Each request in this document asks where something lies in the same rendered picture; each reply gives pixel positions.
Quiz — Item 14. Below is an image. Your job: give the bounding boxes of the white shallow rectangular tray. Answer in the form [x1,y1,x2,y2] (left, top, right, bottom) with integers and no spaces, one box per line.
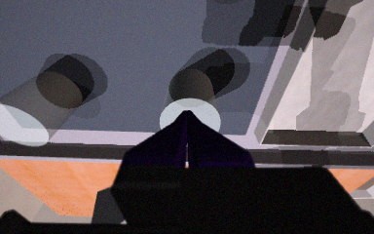
[254,0,374,148]

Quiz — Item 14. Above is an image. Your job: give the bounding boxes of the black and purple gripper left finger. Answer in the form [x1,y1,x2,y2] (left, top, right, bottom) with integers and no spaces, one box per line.
[119,110,187,169]

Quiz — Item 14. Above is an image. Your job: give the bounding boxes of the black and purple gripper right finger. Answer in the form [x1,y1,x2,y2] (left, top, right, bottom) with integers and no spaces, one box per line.
[187,110,256,168]

